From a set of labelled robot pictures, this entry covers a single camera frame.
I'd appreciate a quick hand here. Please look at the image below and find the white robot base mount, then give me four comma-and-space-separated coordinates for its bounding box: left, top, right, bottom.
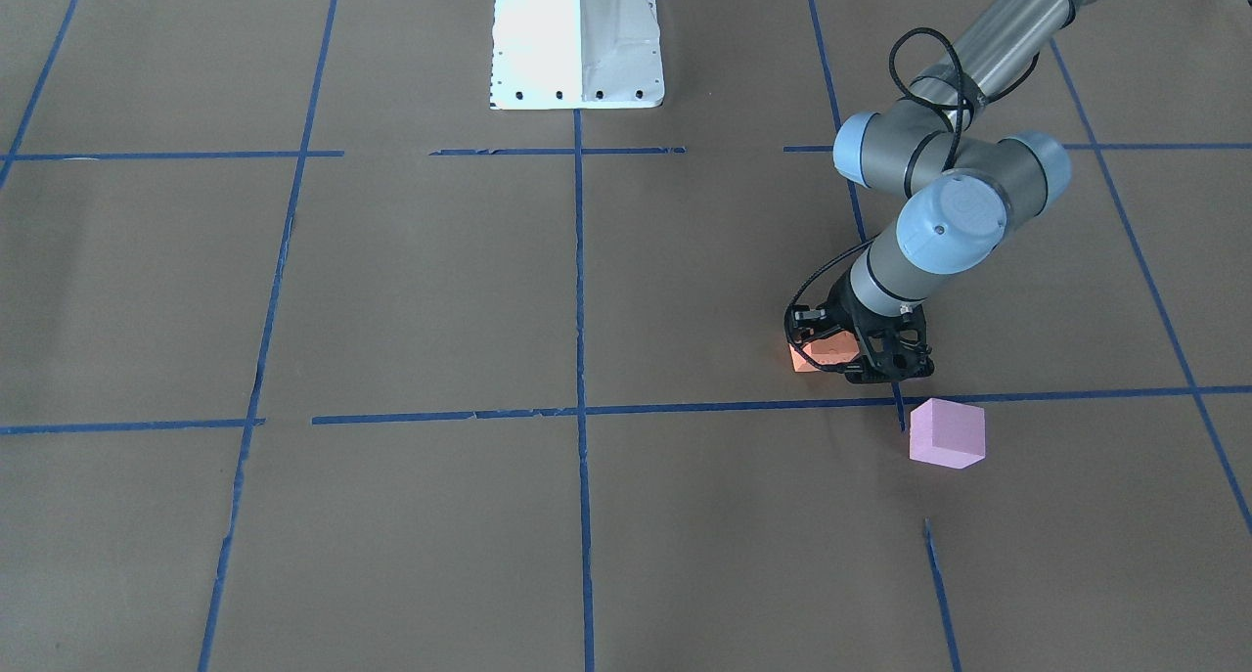
490, 0, 666, 111

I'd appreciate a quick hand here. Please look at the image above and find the orange foam cube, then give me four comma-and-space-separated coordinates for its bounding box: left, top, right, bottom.
788, 332, 861, 373

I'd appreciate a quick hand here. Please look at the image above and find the pink foam cube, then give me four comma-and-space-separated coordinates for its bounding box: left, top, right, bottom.
908, 397, 987, 469

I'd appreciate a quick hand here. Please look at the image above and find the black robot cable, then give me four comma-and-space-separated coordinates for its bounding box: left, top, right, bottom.
783, 28, 1042, 335

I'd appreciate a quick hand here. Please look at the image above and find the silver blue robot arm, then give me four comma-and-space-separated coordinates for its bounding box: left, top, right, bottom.
783, 0, 1098, 385

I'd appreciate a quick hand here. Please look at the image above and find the brown paper table cover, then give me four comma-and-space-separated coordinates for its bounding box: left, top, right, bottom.
3, 0, 1249, 671

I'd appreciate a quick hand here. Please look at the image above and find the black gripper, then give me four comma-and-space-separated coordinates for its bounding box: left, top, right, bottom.
785, 272, 935, 385

